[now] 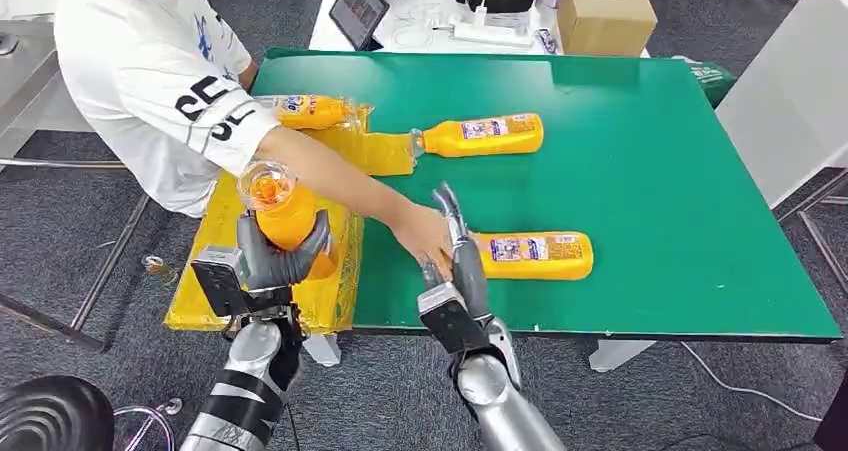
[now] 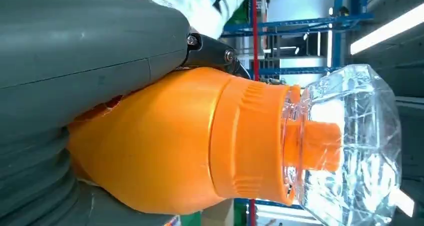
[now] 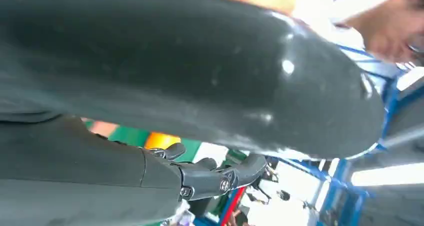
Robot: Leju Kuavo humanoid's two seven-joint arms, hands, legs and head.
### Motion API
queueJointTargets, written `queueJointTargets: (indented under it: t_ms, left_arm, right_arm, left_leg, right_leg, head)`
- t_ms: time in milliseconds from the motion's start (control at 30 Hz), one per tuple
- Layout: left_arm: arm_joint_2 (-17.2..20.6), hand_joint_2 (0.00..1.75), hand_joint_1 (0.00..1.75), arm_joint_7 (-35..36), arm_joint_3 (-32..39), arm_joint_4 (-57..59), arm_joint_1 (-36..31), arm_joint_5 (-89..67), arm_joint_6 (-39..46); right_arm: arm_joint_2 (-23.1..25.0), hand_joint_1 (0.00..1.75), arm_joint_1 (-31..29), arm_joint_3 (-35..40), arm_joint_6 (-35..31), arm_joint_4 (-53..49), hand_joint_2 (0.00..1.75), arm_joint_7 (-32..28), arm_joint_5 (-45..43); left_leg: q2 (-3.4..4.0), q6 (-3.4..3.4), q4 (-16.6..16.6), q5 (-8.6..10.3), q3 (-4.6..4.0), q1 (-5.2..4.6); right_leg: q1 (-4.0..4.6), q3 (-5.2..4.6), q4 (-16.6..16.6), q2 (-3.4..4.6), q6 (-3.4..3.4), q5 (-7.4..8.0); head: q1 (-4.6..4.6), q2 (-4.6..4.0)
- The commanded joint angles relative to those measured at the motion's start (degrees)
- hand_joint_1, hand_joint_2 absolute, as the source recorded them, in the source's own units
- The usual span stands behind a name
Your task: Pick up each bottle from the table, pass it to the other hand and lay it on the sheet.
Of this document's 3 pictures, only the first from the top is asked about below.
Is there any person's right hand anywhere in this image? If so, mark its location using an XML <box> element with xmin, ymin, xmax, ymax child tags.
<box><xmin>390</xmin><ymin>202</ymin><xmax>456</xmax><ymax>281</ymax></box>

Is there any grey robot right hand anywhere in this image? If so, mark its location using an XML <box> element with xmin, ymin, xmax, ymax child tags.
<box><xmin>419</xmin><ymin>182</ymin><xmax>496</xmax><ymax>321</ymax></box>

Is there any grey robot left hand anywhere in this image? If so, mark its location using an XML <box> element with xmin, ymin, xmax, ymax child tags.
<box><xmin>236</xmin><ymin>210</ymin><xmax>333</xmax><ymax>292</ymax></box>

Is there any orange drink bottle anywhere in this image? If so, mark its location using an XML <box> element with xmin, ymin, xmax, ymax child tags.
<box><xmin>471</xmin><ymin>231</ymin><xmax>595</xmax><ymax>282</ymax></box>
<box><xmin>237</xmin><ymin>160</ymin><xmax>339</xmax><ymax>281</ymax></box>
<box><xmin>409</xmin><ymin>112</ymin><xmax>545</xmax><ymax>160</ymax></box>
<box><xmin>254</xmin><ymin>94</ymin><xmax>362</xmax><ymax>131</ymax></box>

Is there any black tablet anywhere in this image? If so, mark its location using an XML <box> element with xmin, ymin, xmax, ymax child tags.
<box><xmin>328</xmin><ymin>0</ymin><xmax>391</xmax><ymax>53</ymax></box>

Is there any yellow plastic sheet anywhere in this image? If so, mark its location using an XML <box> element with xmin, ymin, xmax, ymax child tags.
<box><xmin>164</xmin><ymin>103</ymin><xmax>419</xmax><ymax>335</ymax></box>

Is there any white table leg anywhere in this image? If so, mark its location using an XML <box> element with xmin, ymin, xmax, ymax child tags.
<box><xmin>303</xmin><ymin>332</ymin><xmax>342</xmax><ymax>368</ymax></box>
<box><xmin>588</xmin><ymin>339</ymin><xmax>658</xmax><ymax>374</ymax></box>

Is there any small clear floor bottle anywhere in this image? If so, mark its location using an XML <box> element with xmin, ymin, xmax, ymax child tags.
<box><xmin>140</xmin><ymin>255</ymin><xmax>179</xmax><ymax>288</ymax></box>

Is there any chrome stool base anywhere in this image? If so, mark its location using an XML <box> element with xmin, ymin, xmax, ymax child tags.
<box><xmin>112</xmin><ymin>398</ymin><xmax>183</xmax><ymax>451</ymax></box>

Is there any green table mat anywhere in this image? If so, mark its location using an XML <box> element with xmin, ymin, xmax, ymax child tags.
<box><xmin>250</xmin><ymin>47</ymin><xmax>844</xmax><ymax>343</ymax></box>

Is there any white power strip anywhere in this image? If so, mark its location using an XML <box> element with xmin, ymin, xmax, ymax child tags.
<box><xmin>451</xmin><ymin>22</ymin><xmax>535</xmax><ymax>49</ymax></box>

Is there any person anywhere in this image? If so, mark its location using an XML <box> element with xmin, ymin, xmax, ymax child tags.
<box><xmin>52</xmin><ymin>0</ymin><xmax>456</xmax><ymax>281</ymax></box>

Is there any black round stool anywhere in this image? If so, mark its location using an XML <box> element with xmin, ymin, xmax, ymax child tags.
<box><xmin>0</xmin><ymin>375</ymin><xmax>115</xmax><ymax>451</ymax></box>

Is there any brown cardboard box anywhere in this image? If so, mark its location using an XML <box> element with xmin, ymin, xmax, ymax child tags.
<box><xmin>556</xmin><ymin>0</ymin><xmax>659</xmax><ymax>58</ymax></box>

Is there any green bin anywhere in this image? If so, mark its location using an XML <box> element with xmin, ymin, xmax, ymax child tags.
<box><xmin>687</xmin><ymin>62</ymin><xmax>738</xmax><ymax>110</ymax></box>

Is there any white side table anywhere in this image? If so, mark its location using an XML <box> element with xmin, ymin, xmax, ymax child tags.
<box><xmin>714</xmin><ymin>0</ymin><xmax>848</xmax><ymax>209</ymax></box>

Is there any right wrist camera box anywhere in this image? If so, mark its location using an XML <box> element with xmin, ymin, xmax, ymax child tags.
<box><xmin>417</xmin><ymin>282</ymin><xmax>495</xmax><ymax>357</ymax></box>

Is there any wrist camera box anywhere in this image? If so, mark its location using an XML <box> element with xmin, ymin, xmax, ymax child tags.
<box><xmin>190</xmin><ymin>245</ymin><xmax>252</xmax><ymax>318</ymax></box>
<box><xmin>417</xmin><ymin>282</ymin><xmax>495</xmax><ymax>357</ymax></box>

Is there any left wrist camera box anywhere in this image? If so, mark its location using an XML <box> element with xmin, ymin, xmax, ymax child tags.
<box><xmin>190</xmin><ymin>245</ymin><xmax>252</xmax><ymax>318</ymax></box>

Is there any metal bench frame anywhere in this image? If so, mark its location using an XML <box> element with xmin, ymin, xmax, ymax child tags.
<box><xmin>0</xmin><ymin>159</ymin><xmax>152</xmax><ymax>354</ymax></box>

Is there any white floor cable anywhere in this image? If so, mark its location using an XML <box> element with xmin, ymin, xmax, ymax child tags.
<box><xmin>680</xmin><ymin>341</ymin><xmax>823</xmax><ymax>424</ymax></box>

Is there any metal table frame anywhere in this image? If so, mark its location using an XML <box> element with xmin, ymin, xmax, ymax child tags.
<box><xmin>775</xmin><ymin>168</ymin><xmax>848</xmax><ymax>300</ymax></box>

